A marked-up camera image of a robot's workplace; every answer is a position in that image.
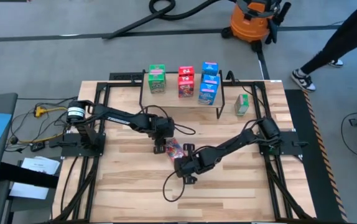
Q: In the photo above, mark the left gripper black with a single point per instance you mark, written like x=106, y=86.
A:
x=163, y=127

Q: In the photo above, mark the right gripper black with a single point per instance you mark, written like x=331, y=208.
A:
x=188, y=165

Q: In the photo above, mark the red Froot Loops cereal box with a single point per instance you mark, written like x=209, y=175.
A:
x=186, y=71
x=173, y=149
x=186, y=87

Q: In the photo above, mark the blue Rice Krispies cereal box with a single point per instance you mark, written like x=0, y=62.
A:
x=210, y=68
x=208, y=93
x=212, y=78

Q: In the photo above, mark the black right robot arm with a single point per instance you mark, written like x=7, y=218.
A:
x=234, y=143

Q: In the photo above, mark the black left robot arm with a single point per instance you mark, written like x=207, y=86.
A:
x=119, y=119

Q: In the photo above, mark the wooden shelf with black legs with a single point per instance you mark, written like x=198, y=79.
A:
x=181, y=101

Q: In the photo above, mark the black perforated strip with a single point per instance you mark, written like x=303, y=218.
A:
x=124, y=76

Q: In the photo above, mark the white paper sheet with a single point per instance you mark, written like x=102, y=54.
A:
x=29, y=190
x=41, y=165

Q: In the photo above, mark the black power adapter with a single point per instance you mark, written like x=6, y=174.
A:
x=37, y=146

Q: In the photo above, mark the yellow power plug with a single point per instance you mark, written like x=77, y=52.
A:
x=40, y=110

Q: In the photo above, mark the black hazard-striped floor mat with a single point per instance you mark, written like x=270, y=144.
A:
x=318, y=186

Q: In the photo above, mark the black bar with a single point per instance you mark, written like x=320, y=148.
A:
x=26, y=175

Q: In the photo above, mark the orange shop vacuum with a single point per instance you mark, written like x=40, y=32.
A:
x=250, y=25

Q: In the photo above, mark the person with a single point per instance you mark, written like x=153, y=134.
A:
x=346, y=34

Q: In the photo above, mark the black aluminium table frame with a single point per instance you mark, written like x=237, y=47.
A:
x=247, y=83

